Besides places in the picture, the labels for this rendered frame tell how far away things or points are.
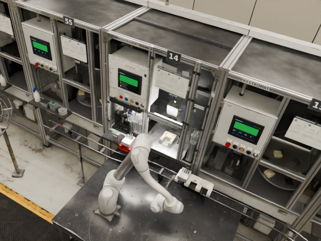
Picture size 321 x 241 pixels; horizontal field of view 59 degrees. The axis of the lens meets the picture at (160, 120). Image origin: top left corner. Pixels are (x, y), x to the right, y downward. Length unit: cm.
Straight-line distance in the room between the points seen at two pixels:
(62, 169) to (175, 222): 188
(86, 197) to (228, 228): 136
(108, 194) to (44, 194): 143
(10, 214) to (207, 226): 222
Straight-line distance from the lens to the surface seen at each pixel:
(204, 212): 290
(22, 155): 436
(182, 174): 279
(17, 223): 370
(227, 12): 590
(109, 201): 259
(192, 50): 245
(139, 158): 216
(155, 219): 277
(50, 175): 402
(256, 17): 580
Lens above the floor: 307
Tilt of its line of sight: 40 degrees down
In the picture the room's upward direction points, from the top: 8 degrees clockwise
